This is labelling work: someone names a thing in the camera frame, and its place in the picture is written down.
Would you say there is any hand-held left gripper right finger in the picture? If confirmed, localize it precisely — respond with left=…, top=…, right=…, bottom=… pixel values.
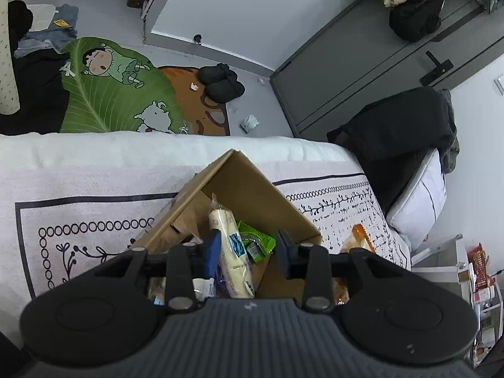
left=276, top=229, right=412, bottom=312

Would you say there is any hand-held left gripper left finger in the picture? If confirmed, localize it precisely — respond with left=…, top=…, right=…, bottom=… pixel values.
left=92, top=230, right=223, bottom=315

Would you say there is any purple cream snack packet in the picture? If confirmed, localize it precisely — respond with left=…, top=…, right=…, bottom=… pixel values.
left=208, top=193, right=256, bottom=299

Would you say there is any small green snack packet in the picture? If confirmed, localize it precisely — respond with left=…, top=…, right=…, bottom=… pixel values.
left=236, top=220, right=277, bottom=264

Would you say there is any cardboard box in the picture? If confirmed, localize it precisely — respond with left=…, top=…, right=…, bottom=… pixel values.
left=128, top=149, right=324, bottom=308

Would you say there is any orange bread packet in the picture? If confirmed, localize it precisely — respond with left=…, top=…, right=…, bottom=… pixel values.
left=333, top=224, right=378, bottom=306

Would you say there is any printed blanket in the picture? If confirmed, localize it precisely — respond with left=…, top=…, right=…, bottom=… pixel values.
left=0, top=161, right=412, bottom=300

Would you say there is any white pillow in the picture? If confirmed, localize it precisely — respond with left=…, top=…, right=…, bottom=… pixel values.
left=386, top=147, right=447, bottom=245

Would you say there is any white desk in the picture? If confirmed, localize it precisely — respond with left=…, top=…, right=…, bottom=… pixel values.
left=409, top=234, right=504, bottom=367

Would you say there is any black jacket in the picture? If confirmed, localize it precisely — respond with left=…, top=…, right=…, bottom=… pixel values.
left=326, top=87, right=457, bottom=215

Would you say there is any black slipper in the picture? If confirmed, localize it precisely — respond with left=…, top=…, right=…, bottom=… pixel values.
left=197, top=63, right=230, bottom=86
left=205, top=72, right=245, bottom=103

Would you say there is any cartoon floor mat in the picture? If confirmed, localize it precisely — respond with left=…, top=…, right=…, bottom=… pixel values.
left=59, top=36, right=231, bottom=136

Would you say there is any red packet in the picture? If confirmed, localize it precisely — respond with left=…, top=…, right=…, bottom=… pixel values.
left=467, top=243, right=491, bottom=290

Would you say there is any grey door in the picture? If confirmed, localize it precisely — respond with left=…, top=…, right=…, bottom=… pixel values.
left=270, top=0, right=504, bottom=138

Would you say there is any grey garment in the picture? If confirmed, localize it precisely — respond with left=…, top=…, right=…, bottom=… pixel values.
left=439, top=89, right=461, bottom=174

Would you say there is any black clothes pile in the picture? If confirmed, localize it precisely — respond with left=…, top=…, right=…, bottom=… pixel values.
left=0, top=0, right=79, bottom=135

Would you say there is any blue jeans pile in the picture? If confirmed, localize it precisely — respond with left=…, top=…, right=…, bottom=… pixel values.
left=16, top=4, right=79, bottom=54

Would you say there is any hanging black bag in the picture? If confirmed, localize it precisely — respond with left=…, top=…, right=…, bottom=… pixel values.
left=388, top=0, right=447, bottom=43

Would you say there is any polka dot cloth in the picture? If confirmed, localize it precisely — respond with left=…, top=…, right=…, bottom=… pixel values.
left=0, top=0, right=22, bottom=115

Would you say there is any white cloth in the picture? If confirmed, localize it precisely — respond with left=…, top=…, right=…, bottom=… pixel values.
left=27, top=4, right=56, bottom=32

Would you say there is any black door handle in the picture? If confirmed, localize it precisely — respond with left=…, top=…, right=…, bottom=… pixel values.
left=419, top=50, right=454, bottom=87

